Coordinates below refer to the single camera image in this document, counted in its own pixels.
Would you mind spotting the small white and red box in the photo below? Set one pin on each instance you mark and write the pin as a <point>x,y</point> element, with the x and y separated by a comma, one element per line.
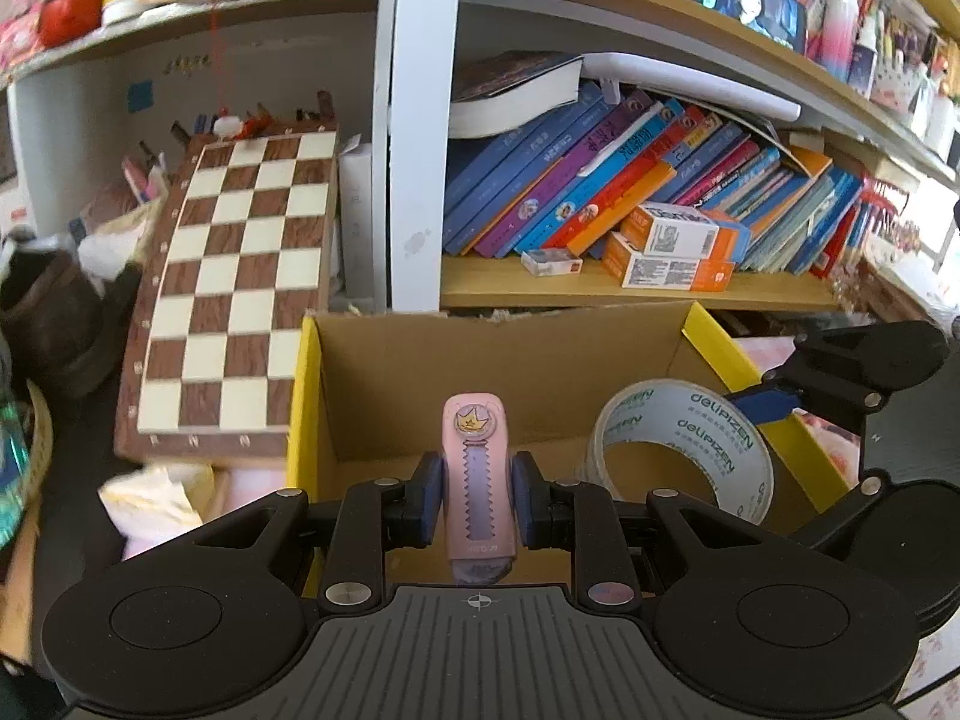
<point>551,262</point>

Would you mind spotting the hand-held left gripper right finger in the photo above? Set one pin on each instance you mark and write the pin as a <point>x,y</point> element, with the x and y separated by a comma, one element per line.
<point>529,501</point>

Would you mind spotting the pink plastic cutter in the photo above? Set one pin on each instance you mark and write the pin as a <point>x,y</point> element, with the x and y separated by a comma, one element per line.
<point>477,465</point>

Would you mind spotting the white flat folder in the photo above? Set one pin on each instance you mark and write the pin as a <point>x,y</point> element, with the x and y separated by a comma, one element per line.
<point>690,79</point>

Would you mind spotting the pink and white bottle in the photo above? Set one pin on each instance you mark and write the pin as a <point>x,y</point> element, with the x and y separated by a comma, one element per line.
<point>838,30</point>

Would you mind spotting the blue picture box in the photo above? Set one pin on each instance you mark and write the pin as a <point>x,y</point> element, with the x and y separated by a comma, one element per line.
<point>750,0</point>

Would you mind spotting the brown leather shoe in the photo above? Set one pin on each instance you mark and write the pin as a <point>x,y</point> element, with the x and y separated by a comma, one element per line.
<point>56,315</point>

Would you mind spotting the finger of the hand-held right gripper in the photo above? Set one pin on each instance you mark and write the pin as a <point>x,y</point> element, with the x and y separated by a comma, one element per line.
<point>772,403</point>
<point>862,499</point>

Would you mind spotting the orange and white carton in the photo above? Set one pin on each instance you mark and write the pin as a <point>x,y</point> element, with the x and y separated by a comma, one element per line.
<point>675,229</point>
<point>660,270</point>

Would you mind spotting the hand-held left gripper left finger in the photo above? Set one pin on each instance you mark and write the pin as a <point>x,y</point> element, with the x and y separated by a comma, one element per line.
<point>426,499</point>

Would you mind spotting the row of colourful books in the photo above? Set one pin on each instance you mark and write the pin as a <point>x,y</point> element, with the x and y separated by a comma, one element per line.
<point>570,180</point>

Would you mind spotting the cardboard box with yellow edges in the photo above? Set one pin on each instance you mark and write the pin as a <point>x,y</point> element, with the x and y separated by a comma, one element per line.
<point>390,390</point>

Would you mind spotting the thick dark-covered book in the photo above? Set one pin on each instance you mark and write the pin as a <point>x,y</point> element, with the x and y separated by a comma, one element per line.
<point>510,86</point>

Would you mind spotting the wooden bookshelf with white frame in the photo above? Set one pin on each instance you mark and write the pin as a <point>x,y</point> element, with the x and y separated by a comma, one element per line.
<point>412,127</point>

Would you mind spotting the clear packing tape roll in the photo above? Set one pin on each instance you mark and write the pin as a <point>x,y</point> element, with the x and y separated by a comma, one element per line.
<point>675,409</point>

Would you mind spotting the brown and white chessboard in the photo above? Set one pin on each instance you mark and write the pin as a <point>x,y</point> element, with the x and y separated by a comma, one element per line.
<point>240,277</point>

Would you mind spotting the crumpled white tissue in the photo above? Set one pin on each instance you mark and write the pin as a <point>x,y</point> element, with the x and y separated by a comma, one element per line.
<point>154,502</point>

